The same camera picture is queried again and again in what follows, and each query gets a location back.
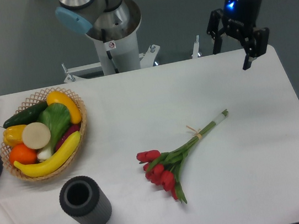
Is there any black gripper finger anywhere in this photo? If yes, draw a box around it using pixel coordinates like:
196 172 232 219
238 28 270 70
206 9 225 55

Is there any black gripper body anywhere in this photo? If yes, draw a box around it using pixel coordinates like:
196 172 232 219
222 0 262 40

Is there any red tulip bouquet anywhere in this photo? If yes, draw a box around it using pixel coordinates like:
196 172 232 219
136 110 229 204

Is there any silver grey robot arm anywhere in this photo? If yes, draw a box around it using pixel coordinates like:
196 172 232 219
55 0 270 75

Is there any purple eggplant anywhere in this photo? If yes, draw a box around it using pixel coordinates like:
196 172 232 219
55 124 81 151

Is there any yellow squash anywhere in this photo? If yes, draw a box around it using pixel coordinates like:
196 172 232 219
46 90 82 124

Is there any green bok choy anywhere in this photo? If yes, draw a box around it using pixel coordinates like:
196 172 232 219
37 103 71 162

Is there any green cucumber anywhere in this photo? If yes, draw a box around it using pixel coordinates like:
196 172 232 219
0 102 48 129

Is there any yellow banana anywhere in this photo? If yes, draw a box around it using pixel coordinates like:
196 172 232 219
13 131 81 178

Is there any beige round disc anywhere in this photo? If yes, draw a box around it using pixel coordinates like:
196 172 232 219
22 122 51 150

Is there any dark grey ribbed vase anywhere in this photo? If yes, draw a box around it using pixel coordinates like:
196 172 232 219
59 175 113 224

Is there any yellow bell pepper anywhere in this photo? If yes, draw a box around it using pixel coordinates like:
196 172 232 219
3 124 26 147

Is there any orange fruit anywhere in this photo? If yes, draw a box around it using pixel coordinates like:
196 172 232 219
9 144 37 165

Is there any white metal base frame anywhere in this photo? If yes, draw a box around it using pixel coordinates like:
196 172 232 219
62 34 202 83

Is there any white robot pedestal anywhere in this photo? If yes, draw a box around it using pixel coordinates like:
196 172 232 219
86 24 141 76

